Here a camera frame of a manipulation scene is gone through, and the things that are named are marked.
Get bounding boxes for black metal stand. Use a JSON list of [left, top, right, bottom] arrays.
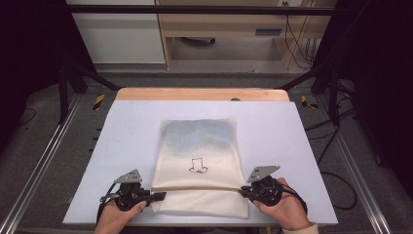
[[57, 60, 122, 125], [278, 62, 342, 127]]

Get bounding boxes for aluminium floor rail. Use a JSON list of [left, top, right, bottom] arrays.
[[315, 94, 394, 234], [0, 94, 83, 234]]

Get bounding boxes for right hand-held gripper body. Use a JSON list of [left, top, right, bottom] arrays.
[[242, 165, 283, 208]]

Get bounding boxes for thin black floor cable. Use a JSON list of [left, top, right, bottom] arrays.
[[16, 106, 37, 129]]

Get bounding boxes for right hand-held gripper black cable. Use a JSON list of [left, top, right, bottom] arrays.
[[281, 183, 308, 215]]

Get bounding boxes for white mesh laundry bag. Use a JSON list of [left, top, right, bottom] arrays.
[[151, 118, 250, 219]]

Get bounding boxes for white cabinet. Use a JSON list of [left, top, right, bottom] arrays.
[[65, 0, 167, 64]]

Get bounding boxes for yellow and black tape piece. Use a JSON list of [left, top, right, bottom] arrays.
[[300, 95, 319, 110], [92, 94, 106, 111]]

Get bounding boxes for person's right hand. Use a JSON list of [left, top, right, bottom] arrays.
[[252, 176, 313, 231]]

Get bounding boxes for white foam board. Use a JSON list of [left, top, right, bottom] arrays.
[[62, 99, 339, 227]]

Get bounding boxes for black hanging cables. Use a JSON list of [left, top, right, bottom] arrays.
[[284, 14, 319, 70]]

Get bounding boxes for left hand-held gripper black cable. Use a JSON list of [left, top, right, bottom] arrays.
[[95, 182, 119, 225]]

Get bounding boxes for person's left hand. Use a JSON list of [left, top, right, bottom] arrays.
[[94, 199, 147, 230]]

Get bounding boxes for hand-held gripper black cable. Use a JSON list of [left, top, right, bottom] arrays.
[[95, 182, 119, 225], [281, 183, 308, 215]]

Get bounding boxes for black horizontal frame bar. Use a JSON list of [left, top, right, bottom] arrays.
[[64, 4, 339, 17]]

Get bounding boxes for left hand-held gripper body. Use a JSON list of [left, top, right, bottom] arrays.
[[100, 169, 154, 213]]

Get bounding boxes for light wooden desk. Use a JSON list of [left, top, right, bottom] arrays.
[[155, 0, 339, 70]]

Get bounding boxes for black curtain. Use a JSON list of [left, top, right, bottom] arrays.
[[0, 0, 95, 154], [313, 0, 413, 196]]

